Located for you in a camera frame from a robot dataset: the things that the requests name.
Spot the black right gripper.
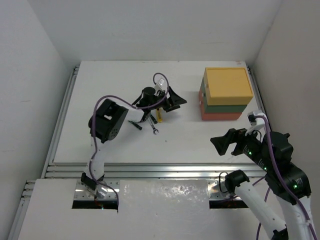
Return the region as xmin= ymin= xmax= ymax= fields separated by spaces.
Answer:
xmin=210 ymin=122 xmax=271 ymax=170

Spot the red bottom drawer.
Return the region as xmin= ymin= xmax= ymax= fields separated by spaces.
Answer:
xmin=198 ymin=90 xmax=242 ymax=121

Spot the silver wrench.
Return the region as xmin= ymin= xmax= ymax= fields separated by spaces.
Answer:
xmin=148 ymin=117 xmax=159 ymax=135

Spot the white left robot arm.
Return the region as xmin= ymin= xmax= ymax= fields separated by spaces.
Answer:
xmin=80 ymin=86 xmax=187 ymax=194

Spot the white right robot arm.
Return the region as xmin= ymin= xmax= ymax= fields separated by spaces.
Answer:
xmin=210 ymin=128 xmax=317 ymax=240

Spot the yellow utility knife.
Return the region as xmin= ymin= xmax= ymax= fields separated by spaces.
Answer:
xmin=155 ymin=108 xmax=163 ymax=123

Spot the green middle drawer box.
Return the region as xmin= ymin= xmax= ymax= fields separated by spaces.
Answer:
xmin=200 ymin=79 xmax=247 ymax=113

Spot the yellow top drawer box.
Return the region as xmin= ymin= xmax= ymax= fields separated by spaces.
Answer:
xmin=203 ymin=67 xmax=253 ymax=106

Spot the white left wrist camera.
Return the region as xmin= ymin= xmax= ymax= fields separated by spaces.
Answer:
xmin=154 ymin=78 xmax=167 ymax=95

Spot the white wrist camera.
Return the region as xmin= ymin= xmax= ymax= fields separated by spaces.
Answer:
xmin=245 ymin=110 xmax=267 ymax=136
xmin=154 ymin=78 xmax=167 ymax=95

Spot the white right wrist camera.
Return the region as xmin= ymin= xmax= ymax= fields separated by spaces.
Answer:
xmin=245 ymin=110 xmax=267 ymax=136

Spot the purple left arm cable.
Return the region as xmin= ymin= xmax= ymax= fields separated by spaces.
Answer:
xmin=89 ymin=72 xmax=171 ymax=208

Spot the aluminium frame rail front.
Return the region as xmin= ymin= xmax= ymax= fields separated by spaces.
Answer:
xmin=41 ymin=163 xmax=266 ymax=180

